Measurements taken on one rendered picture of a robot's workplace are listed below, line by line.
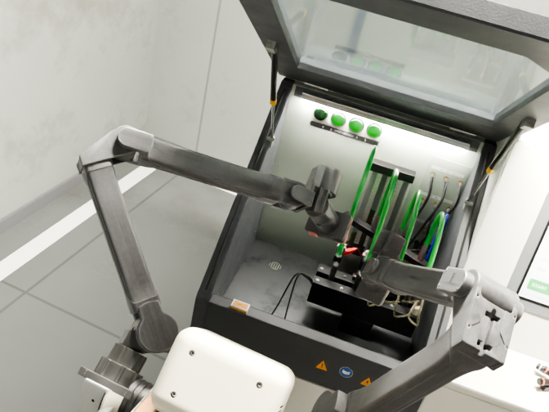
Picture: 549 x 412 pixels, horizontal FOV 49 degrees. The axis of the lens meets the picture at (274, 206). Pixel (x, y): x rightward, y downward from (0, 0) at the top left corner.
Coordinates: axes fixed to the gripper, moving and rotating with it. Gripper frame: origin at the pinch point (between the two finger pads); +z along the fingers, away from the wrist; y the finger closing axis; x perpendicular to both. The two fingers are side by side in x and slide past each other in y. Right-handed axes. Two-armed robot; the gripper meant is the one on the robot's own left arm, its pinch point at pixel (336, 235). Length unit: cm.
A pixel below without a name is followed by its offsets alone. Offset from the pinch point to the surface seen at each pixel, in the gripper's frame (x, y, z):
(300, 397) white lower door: 39, 8, 42
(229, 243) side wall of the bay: 6.7, 35.5, 13.9
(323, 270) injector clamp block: 0.8, 13.7, 38.9
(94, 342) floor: 51, 125, 96
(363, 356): 22.9, -9.2, 29.5
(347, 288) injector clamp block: 4.1, 4.3, 38.7
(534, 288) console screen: -13, -47, 42
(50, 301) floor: 41, 158, 95
